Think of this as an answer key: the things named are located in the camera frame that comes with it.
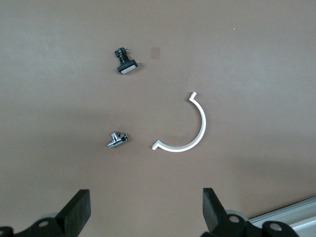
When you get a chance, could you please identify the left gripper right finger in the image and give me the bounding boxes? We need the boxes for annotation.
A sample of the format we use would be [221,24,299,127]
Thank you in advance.
[201,187,301,237]

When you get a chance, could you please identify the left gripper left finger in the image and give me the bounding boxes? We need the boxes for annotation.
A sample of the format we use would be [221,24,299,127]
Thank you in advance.
[0,189,92,237]

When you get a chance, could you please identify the translucent tape patch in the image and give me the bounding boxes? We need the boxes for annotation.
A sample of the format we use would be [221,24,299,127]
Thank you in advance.
[150,46,161,60]

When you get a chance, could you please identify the chrome tee fitting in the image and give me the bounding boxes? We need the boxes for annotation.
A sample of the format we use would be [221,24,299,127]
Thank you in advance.
[107,132,129,150]

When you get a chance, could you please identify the white half-ring clamp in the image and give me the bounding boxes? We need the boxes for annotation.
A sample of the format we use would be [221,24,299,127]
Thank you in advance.
[151,91,207,153]

